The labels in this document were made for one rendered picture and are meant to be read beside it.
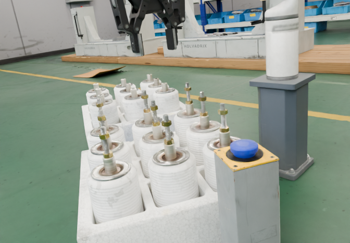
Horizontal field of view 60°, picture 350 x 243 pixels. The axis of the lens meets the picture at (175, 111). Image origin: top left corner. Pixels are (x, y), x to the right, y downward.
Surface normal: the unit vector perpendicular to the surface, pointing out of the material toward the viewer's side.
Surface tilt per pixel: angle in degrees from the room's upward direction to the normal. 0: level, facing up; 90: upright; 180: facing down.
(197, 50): 90
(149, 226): 90
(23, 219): 0
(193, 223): 90
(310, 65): 90
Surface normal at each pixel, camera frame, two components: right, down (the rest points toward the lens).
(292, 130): 0.00, 0.30
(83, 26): 0.70, 0.14
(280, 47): -0.36, 0.32
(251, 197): 0.26, 0.26
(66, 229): -0.11, -0.95
